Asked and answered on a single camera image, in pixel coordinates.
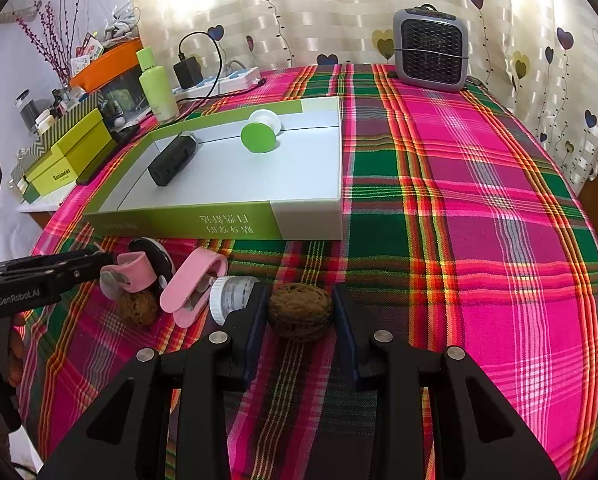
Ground black rectangular device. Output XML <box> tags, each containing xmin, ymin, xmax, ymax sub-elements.
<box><xmin>148</xmin><ymin>131</ymin><xmax>198</xmax><ymax>188</ymax></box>

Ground brown walnut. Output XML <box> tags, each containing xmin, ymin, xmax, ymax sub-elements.
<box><xmin>116</xmin><ymin>290</ymin><xmax>160</xmax><ymax>328</ymax></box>
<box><xmin>268</xmin><ymin>282</ymin><xmax>334</xmax><ymax>343</ymax></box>

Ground orange storage box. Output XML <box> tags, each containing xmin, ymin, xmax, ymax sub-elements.
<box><xmin>69</xmin><ymin>39</ymin><xmax>145</xmax><ymax>93</ymax></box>

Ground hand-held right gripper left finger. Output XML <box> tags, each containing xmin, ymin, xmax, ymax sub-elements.
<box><xmin>38</xmin><ymin>282</ymin><xmax>272</xmax><ymax>480</ymax></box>

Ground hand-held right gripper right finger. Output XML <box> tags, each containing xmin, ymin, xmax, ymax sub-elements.
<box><xmin>331</xmin><ymin>284</ymin><xmax>562</xmax><ymax>480</ymax></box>

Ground grey desktop heater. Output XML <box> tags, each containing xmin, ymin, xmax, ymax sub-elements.
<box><xmin>393</xmin><ymin>4</ymin><xmax>470</xmax><ymax>92</ymax></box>

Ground striped gift box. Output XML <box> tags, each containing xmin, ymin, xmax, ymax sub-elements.
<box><xmin>10</xmin><ymin>91</ymin><xmax>104</xmax><ymax>186</ymax></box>

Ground dried flower branches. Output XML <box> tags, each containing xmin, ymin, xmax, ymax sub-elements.
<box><xmin>14</xmin><ymin>0</ymin><xmax>87</xmax><ymax>86</ymax></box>

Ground white round brush head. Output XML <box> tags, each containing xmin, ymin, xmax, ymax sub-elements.
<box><xmin>209</xmin><ymin>275</ymin><xmax>261</xmax><ymax>326</ymax></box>

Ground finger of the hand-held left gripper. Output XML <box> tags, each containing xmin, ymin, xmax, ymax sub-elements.
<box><xmin>54</xmin><ymin>266</ymin><xmax>105</xmax><ymax>297</ymax></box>
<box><xmin>0</xmin><ymin>247</ymin><xmax>115</xmax><ymax>277</ymax></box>

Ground pink plastic clip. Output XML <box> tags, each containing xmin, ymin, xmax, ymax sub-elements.
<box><xmin>159</xmin><ymin>250</ymin><xmax>228</xmax><ymax>328</ymax></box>
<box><xmin>100</xmin><ymin>254</ymin><xmax>153</xmax><ymax>297</ymax></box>

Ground yellow-green cardboard box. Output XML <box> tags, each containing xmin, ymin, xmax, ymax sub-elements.
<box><xmin>24</xmin><ymin>108</ymin><xmax>120</xmax><ymax>198</ymax></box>

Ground black charger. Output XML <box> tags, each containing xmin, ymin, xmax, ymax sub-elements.
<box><xmin>173</xmin><ymin>57</ymin><xmax>204</xmax><ymax>88</ymax></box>

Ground light green bottle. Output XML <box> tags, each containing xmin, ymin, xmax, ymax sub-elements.
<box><xmin>136</xmin><ymin>46</ymin><xmax>180</xmax><ymax>124</ymax></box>

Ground round white suction hook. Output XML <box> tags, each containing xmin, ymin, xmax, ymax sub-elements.
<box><xmin>128</xmin><ymin>237</ymin><xmax>174</xmax><ymax>291</ymax></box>

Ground heart print curtain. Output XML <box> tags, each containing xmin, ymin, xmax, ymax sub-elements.
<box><xmin>122</xmin><ymin>0</ymin><xmax>598</xmax><ymax>196</ymax></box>

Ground black charging cable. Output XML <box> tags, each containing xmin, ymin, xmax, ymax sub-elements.
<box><xmin>178</xmin><ymin>31</ymin><xmax>267</xmax><ymax>106</ymax></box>

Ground green and white suction cup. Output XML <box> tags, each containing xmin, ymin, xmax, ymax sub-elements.
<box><xmin>240</xmin><ymin>109</ymin><xmax>283</xmax><ymax>153</ymax></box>

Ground green and grey shallow box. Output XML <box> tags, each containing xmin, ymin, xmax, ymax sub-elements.
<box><xmin>82</xmin><ymin>95</ymin><xmax>345</xmax><ymax>242</ymax></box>

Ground clear jar with black lid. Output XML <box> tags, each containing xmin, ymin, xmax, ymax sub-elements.
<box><xmin>14</xmin><ymin>90</ymin><xmax>37</xmax><ymax>133</ymax></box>

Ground black smartphone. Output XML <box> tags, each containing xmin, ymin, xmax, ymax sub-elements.
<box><xmin>76</xmin><ymin>132</ymin><xmax>140</xmax><ymax>186</ymax></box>

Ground white power strip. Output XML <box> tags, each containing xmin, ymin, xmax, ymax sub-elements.
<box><xmin>171</xmin><ymin>66</ymin><xmax>262</xmax><ymax>101</ymax></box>

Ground stack of printed cards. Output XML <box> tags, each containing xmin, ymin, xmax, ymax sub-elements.
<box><xmin>69</xmin><ymin>32</ymin><xmax>105</xmax><ymax>78</ymax></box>

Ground plaid tablecloth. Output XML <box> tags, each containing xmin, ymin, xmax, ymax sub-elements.
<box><xmin>16</xmin><ymin>62</ymin><xmax>598</xmax><ymax>480</ymax></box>

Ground person's left hand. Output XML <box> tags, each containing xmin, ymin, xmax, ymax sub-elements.
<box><xmin>6</xmin><ymin>310</ymin><xmax>31</xmax><ymax>389</ymax></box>

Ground bundle of white cables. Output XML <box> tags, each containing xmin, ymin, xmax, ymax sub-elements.
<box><xmin>102</xmin><ymin>2</ymin><xmax>142</xmax><ymax>43</ymax></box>

